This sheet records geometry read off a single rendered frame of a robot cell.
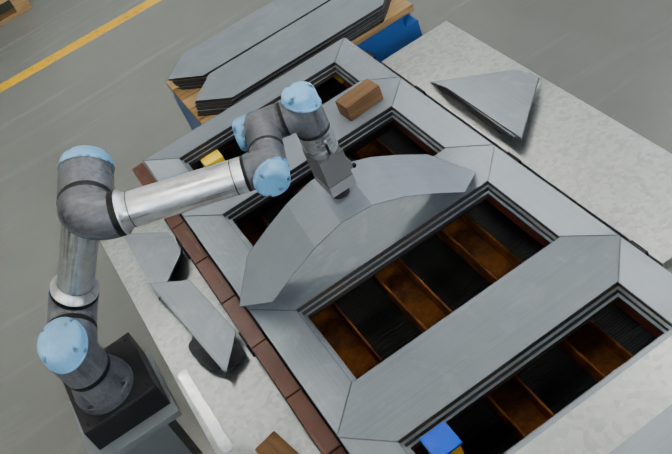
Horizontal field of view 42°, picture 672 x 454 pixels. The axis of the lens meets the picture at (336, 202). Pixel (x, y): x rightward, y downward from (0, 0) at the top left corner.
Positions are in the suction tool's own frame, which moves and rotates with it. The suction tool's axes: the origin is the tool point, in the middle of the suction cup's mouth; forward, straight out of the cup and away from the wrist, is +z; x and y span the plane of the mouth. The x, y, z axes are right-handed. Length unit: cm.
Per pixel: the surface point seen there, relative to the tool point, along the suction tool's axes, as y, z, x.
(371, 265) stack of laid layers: -7.5, 16.8, 2.1
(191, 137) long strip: 77, 16, 15
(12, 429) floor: 105, 101, 121
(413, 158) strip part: 4.8, 7.0, -21.8
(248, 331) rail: -1.4, 18.2, 34.4
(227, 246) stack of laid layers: 25.7, 15.9, 26.4
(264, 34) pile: 106, 16, -27
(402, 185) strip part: -5.8, 2.3, -12.7
